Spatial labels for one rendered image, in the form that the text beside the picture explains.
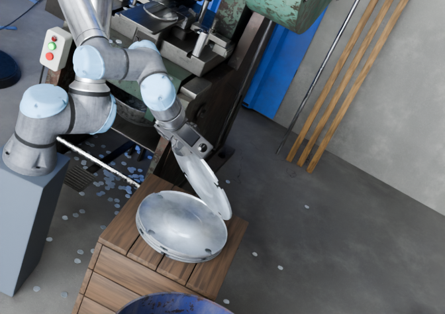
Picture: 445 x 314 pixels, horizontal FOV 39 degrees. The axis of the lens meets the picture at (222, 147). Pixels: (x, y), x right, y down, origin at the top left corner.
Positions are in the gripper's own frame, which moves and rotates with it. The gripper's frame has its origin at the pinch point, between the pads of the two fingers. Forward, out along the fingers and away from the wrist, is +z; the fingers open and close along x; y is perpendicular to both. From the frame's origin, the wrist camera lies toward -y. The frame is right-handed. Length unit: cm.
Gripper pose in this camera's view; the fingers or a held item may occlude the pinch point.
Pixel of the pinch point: (192, 152)
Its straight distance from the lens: 175.5
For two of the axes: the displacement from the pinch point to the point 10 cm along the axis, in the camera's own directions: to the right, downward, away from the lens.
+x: -6.7, 7.2, -2.0
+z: 1.6, 3.9, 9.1
